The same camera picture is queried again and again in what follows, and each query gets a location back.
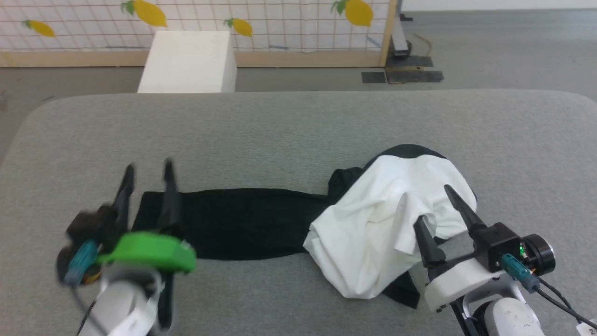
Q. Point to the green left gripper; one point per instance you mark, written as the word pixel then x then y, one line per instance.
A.
pixel 149 252

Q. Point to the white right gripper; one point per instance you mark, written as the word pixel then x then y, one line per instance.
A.
pixel 461 282

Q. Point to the black and white garment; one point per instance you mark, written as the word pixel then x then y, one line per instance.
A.
pixel 373 224

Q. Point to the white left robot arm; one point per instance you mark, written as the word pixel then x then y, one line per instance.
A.
pixel 123 303

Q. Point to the white box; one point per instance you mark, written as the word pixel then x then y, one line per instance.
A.
pixel 189 60

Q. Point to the black floor tape patch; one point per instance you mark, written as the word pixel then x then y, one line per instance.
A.
pixel 406 72

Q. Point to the lemon print partition screen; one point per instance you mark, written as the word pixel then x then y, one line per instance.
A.
pixel 186 18

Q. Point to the grey metal stand foot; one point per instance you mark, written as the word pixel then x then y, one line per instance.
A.
pixel 400 39

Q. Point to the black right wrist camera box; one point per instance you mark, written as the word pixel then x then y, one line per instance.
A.
pixel 508 247

